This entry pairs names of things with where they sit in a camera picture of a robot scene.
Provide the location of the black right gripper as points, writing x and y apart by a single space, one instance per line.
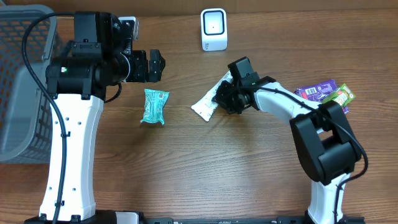
224 102

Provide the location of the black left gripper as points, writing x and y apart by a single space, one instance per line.
140 66

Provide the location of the white bamboo conditioner tube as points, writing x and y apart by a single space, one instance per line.
206 107

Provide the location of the mint green wipes pack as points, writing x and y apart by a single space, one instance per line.
153 106

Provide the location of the purple Carefree liner pack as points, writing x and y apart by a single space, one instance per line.
318 92

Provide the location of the green snack packet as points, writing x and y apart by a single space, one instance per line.
342 95

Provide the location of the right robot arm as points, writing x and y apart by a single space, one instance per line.
325 143

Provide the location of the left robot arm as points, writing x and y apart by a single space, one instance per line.
100 55

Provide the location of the white barcode scanner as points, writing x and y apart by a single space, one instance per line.
214 29

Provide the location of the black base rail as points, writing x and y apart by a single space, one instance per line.
248 220

